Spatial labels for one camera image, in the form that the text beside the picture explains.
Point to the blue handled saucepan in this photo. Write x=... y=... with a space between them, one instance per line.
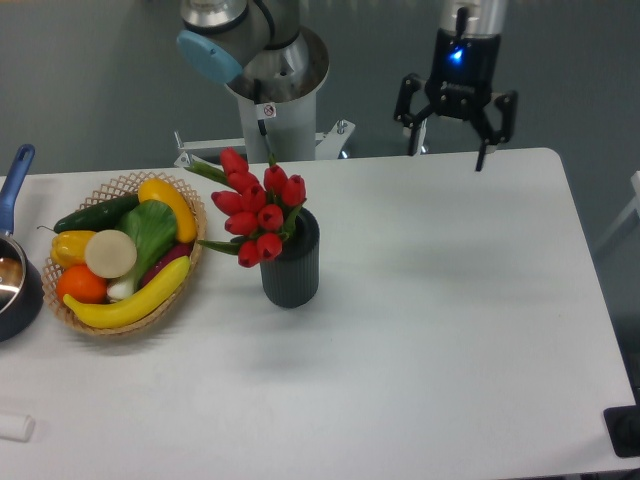
x=21 y=286

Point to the black box at edge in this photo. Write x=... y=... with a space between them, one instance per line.
x=623 y=427

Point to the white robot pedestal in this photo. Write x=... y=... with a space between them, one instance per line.
x=286 y=129

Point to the dark grey ribbed vase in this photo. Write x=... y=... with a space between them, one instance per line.
x=292 y=279

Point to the purple eggplant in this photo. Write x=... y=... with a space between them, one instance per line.
x=176 y=251

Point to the red tulip bouquet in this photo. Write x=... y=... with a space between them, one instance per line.
x=261 y=212

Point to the orange fruit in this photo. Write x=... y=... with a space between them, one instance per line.
x=82 y=284

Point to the beige round disc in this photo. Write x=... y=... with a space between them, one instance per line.
x=110 y=254

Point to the green cucumber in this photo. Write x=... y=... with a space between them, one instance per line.
x=101 y=216

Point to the yellow bell pepper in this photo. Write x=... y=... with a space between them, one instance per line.
x=68 y=248

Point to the green bok choy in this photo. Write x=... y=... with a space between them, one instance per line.
x=152 y=226

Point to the short yellow squash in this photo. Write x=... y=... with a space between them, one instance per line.
x=165 y=192

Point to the white cylinder object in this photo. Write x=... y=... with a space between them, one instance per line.
x=16 y=427

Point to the white frame at right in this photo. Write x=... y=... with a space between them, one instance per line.
x=623 y=224

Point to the white metal base frame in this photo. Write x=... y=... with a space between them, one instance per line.
x=215 y=146

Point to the long yellow squash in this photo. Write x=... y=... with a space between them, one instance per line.
x=136 y=307

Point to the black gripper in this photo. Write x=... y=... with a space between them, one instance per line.
x=460 y=87

